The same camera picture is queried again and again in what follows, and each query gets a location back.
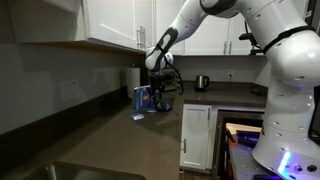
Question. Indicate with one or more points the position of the toaster oven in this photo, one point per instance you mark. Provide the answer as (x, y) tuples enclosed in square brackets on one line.
[(172, 83)]

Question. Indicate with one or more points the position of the white upper cabinets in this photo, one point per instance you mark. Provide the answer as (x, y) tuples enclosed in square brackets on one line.
[(139, 24)]

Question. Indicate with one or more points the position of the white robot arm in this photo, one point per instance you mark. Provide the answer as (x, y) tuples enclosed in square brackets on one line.
[(293, 49)]

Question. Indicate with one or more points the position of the small blue packet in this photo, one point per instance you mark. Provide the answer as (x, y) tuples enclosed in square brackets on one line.
[(136, 117)]

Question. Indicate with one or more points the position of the white lower cabinet door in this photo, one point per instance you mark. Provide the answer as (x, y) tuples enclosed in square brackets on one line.
[(195, 135)]

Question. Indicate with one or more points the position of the stainless steel sink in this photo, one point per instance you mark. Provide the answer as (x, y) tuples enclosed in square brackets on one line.
[(56, 170)]

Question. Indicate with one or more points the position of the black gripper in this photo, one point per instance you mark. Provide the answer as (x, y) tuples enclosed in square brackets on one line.
[(156, 87)]

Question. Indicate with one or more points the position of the wooden robot cart top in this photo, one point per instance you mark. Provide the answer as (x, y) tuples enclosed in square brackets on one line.
[(233, 128)]

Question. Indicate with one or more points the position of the wall power outlet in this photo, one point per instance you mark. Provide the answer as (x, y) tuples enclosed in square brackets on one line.
[(69, 90)]

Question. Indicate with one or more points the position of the white paper towel roll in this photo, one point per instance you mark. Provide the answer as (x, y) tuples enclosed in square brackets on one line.
[(132, 80)]

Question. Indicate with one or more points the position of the blue pasta box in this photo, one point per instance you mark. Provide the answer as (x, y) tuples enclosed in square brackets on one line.
[(142, 98)]

